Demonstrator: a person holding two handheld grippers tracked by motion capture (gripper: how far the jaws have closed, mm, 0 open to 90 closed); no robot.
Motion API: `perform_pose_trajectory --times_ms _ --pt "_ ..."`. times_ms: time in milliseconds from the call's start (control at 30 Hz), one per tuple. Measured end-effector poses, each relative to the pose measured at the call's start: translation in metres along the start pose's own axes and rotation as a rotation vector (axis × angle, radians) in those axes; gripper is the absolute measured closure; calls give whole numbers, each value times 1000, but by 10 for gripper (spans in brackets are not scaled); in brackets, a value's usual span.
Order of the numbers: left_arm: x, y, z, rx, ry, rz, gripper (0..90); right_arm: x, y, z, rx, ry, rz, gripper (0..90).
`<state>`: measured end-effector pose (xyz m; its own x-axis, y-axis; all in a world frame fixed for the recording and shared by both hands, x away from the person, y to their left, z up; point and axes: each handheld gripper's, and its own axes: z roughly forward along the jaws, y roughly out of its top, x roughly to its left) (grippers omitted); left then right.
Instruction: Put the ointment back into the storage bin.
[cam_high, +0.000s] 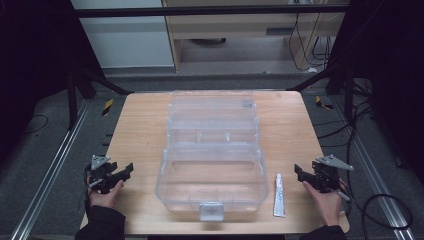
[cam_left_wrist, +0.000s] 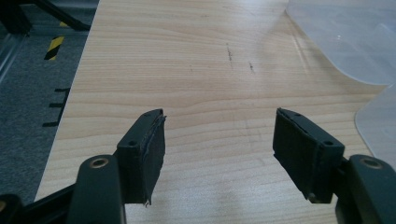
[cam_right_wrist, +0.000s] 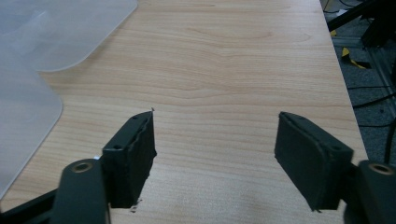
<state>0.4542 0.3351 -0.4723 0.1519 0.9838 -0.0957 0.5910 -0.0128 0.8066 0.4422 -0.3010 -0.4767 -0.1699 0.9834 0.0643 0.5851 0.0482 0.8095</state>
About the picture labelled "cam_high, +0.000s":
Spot aluminium floor rail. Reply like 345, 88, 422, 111
9, 99, 92, 240
332, 95, 418, 240

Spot black floor cables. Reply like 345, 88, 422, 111
312, 98, 379, 149

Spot black curtain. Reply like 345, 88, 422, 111
0, 0, 105, 164
325, 0, 424, 183

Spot black horizontal bar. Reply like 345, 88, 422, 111
71, 3, 352, 19

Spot yellow black tape strip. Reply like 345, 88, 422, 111
314, 95, 335, 111
101, 98, 115, 117

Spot hanging black desk cables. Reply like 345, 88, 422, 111
287, 12, 335, 73

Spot person's right hand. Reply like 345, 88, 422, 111
301, 179, 348, 228

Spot black metal stand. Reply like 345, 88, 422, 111
285, 65, 357, 125
65, 67, 135, 132

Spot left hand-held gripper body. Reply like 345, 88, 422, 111
86, 153, 119, 195

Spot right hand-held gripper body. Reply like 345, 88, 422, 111
311, 153, 355, 195

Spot white cabinet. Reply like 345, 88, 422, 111
70, 0, 176, 70

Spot person's left hand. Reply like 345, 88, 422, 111
86, 179, 125, 210

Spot white tube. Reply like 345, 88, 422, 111
272, 172, 287, 219

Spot black looped cable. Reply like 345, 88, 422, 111
360, 193, 415, 232

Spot thin black floor cable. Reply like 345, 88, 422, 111
25, 114, 50, 135

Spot clear plastic storage box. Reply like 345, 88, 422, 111
154, 89, 270, 223

